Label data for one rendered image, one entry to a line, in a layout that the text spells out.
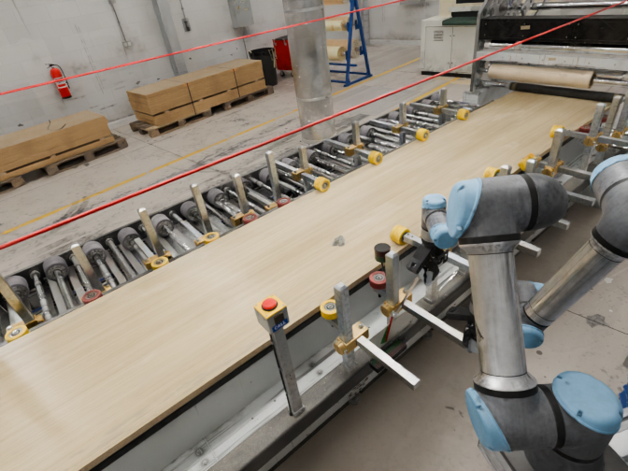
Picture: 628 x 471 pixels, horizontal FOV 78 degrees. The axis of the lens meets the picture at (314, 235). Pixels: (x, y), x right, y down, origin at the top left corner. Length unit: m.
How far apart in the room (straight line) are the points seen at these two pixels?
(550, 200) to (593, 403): 0.38
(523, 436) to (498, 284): 0.28
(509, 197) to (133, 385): 1.28
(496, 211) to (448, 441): 1.61
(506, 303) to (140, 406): 1.13
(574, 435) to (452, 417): 1.43
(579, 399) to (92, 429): 1.31
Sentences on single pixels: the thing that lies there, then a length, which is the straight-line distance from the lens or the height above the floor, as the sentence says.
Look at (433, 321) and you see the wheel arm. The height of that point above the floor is 0.86.
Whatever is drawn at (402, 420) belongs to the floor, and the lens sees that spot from 2.29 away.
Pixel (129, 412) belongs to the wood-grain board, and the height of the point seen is 0.90.
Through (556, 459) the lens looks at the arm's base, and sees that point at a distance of 1.03.
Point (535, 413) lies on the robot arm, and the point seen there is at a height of 1.25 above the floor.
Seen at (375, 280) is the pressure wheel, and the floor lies 0.91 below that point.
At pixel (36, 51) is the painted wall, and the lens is 7.94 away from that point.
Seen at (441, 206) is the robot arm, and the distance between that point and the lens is 1.27.
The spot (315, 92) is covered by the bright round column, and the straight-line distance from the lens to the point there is 5.24.
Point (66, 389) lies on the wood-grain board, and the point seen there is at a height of 0.90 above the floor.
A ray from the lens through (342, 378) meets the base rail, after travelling 1.57.
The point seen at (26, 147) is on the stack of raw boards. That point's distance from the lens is 6.67.
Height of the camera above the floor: 1.98
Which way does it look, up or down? 34 degrees down
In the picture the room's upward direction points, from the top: 9 degrees counter-clockwise
